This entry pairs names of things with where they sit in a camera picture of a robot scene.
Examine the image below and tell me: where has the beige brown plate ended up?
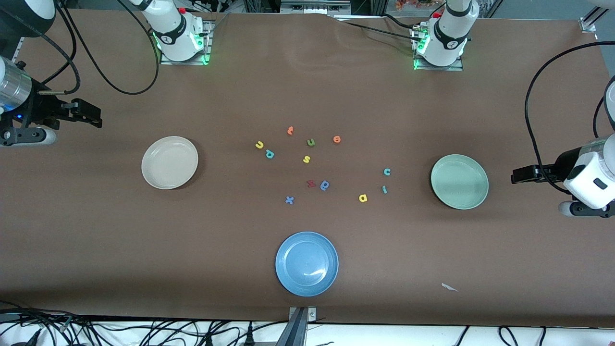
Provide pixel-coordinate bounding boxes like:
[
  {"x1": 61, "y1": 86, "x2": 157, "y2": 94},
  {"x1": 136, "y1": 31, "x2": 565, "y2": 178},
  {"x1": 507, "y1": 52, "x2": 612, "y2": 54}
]
[{"x1": 141, "y1": 136, "x2": 199, "y2": 190}]

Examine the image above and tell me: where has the metal table edge bracket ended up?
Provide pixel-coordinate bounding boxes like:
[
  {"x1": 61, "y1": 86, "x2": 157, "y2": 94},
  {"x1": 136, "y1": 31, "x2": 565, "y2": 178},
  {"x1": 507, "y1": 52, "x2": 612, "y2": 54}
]
[{"x1": 288, "y1": 306, "x2": 317, "y2": 321}]

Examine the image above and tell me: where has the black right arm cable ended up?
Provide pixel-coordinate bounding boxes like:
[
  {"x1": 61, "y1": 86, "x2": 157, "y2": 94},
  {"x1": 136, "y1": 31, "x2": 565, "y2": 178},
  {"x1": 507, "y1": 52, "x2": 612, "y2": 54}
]
[{"x1": 29, "y1": 0, "x2": 161, "y2": 96}]

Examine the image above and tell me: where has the green plate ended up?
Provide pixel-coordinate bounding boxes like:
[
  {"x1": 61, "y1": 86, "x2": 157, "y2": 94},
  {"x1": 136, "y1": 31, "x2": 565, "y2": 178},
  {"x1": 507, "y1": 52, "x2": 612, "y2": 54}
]
[{"x1": 430, "y1": 154, "x2": 490, "y2": 210}]

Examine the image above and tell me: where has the grey support post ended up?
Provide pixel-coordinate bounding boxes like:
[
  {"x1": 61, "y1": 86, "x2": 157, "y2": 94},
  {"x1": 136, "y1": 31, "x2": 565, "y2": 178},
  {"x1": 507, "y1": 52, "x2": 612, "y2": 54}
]
[{"x1": 275, "y1": 308, "x2": 308, "y2": 346}]

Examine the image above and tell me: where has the blue plate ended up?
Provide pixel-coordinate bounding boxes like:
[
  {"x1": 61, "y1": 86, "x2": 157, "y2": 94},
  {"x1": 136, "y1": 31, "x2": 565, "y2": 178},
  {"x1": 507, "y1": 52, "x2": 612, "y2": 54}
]
[{"x1": 275, "y1": 232, "x2": 339, "y2": 297}]

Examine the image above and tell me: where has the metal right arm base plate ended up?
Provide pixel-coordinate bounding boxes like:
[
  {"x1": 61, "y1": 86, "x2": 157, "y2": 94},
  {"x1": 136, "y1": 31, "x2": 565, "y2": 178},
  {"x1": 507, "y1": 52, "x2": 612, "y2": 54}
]
[{"x1": 160, "y1": 19, "x2": 212, "y2": 66}]

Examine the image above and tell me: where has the black base cable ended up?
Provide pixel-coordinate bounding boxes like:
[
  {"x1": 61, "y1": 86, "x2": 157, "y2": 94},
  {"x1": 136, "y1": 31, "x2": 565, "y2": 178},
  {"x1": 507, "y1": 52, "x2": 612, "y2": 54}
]
[
  {"x1": 342, "y1": 21, "x2": 418, "y2": 40},
  {"x1": 382, "y1": 13, "x2": 423, "y2": 30}
]

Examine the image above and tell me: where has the grey power strip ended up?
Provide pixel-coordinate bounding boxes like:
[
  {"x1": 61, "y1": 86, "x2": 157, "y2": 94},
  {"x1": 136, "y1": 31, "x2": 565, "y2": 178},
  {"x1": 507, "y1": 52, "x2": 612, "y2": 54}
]
[{"x1": 281, "y1": 0, "x2": 352, "y2": 15}]

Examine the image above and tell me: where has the aluminium corner bracket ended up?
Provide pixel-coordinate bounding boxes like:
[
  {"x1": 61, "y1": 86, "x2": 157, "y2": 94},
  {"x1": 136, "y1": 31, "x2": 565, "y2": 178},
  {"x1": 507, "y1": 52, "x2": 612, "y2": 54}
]
[{"x1": 579, "y1": 9, "x2": 607, "y2": 33}]

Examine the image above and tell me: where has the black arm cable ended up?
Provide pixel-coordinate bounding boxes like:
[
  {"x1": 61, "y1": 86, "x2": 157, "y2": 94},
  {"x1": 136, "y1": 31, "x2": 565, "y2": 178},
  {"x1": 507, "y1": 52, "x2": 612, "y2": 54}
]
[
  {"x1": 524, "y1": 42, "x2": 615, "y2": 195},
  {"x1": 29, "y1": 0, "x2": 161, "y2": 96}
]

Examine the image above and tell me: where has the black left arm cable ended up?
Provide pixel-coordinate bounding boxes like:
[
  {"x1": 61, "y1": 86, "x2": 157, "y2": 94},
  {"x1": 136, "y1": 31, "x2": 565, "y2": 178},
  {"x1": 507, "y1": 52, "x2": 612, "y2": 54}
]
[{"x1": 524, "y1": 42, "x2": 615, "y2": 195}]

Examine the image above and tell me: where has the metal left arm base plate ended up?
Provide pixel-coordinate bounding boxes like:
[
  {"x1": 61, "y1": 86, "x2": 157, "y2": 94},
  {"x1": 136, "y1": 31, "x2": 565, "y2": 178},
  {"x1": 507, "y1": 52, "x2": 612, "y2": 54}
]
[{"x1": 413, "y1": 26, "x2": 464, "y2": 72}]

